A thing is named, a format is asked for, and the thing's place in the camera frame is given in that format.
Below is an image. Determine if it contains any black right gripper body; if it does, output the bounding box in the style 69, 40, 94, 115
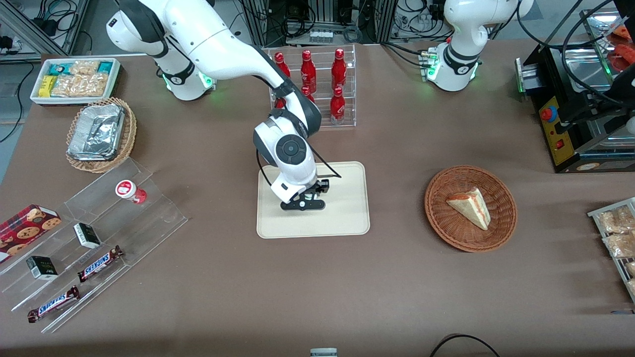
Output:
290, 179, 330, 201

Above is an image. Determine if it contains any beige plastic tray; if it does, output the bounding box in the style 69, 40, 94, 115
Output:
256, 161, 371, 239

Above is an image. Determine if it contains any red gum bottle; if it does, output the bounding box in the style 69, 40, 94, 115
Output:
115, 179, 148, 205

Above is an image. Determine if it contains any black machine yellow panel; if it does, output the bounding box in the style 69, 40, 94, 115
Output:
515, 9, 635, 174

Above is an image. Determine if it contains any red packaged food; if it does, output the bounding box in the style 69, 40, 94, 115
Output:
606, 25, 635, 72

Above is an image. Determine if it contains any clear acrylic bottle rack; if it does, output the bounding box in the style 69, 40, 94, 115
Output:
267, 44, 357, 130

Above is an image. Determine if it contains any clear snack bag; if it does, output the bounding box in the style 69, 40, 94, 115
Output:
597, 206, 635, 235
603, 232, 635, 258

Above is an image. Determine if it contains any brown wicker basket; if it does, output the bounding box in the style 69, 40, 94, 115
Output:
424, 165, 518, 253

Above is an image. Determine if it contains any wrapped triangle sandwich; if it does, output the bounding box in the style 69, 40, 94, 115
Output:
446, 187, 491, 231

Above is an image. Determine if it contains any clear acrylic stepped display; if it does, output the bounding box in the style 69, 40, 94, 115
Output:
0, 158, 189, 334

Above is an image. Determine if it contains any light wicker basket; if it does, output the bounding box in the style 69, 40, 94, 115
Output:
66, 97, 137, 174

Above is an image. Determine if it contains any Snickers chocolate bar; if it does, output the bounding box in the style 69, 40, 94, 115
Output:
77, 245, 124, 283
27, 286, 80, 323

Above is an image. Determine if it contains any aluminium foil container stack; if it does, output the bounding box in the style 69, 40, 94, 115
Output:
68, 104, 125, 162

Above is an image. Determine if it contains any small black box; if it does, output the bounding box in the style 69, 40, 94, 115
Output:
26, 255, 59, 281
73, 223, 102, 249

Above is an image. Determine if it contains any clear rice cracker bag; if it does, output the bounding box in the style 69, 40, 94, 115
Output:
69, 60, 101, 76
51, 73, 110, 98

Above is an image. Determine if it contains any white plastic tub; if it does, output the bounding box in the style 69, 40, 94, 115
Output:
30, 58, 121, 106

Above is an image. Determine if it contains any red cookie box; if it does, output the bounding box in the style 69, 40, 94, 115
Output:
0, 204, 62, 263

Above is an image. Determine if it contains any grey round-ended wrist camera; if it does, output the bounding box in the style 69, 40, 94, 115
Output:
280, 199, 326, 212

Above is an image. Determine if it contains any metal wire tray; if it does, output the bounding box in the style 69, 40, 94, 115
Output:
587, 197, 635, 303

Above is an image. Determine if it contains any aluminium equipment frame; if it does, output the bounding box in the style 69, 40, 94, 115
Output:
238, 0, 402, 48

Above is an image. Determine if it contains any black cable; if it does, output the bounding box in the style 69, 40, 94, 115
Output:
429, 334, 502, 357

